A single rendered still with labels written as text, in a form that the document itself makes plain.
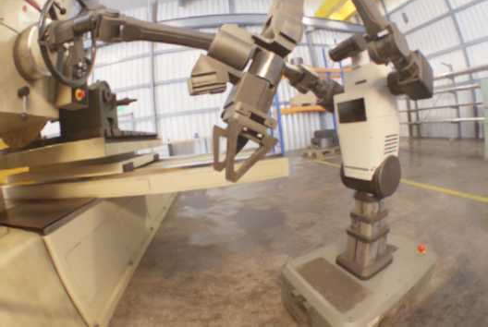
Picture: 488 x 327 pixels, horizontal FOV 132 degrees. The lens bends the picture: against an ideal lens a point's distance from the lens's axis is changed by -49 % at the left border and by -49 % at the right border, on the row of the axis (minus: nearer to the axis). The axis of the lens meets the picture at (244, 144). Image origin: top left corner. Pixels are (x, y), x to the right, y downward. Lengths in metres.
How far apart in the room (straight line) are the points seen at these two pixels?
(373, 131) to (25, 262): 1.29
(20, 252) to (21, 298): 0.17
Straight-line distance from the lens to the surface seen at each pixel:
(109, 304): 1.38
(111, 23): 0.58
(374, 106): 0.73
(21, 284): 0.94
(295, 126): 8.67
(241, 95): 0.29
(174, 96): 8.24
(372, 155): 0.75
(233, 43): 0.32
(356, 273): 0.95
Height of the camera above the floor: 0.88
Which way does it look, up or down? 3 degrees down
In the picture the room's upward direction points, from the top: 6 degrees counter-clockwise
